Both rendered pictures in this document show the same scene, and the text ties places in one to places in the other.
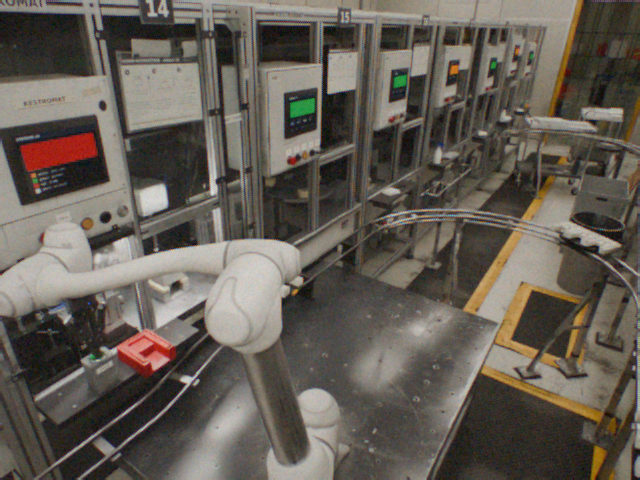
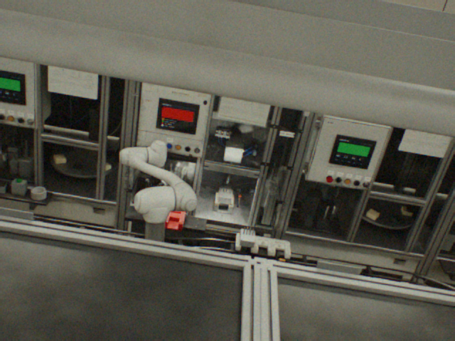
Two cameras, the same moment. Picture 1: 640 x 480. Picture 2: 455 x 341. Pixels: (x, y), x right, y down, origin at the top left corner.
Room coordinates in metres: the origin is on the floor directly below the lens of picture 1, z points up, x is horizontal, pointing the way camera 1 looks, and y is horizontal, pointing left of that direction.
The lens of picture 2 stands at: (-0.25, -1.85, 2.92)
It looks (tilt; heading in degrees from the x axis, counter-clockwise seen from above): 29 degrees down; 54
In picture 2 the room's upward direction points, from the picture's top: 11 degrees clockwise
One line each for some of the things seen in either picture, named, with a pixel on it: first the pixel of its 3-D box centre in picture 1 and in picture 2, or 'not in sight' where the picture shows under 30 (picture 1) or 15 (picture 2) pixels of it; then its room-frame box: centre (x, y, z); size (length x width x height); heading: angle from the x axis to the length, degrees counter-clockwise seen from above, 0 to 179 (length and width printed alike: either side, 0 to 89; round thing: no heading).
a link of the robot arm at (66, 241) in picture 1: (65, 252); (156, 153); (1.02, 0.69, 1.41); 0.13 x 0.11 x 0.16; 171
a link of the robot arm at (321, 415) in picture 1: (314, 424); not in sight; (0.95, 0.00, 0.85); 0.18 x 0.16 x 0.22; 171
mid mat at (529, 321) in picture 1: (546, 321); not in sight; (2.64, -1.73, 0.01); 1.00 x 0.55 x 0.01; 147
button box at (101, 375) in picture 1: (99, 368); not in sight; (1.03, 0.70, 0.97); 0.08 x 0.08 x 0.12; 57
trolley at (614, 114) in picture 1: (594, 139); not in sight; (6.63, -4.19, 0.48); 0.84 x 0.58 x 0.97; 155
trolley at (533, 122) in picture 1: (552, 152); not in sight; (5.79, -3.15, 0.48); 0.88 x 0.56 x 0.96; 75
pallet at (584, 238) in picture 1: (582, 240); not in sight; (2.34, -1.60, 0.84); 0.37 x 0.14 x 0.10; 25
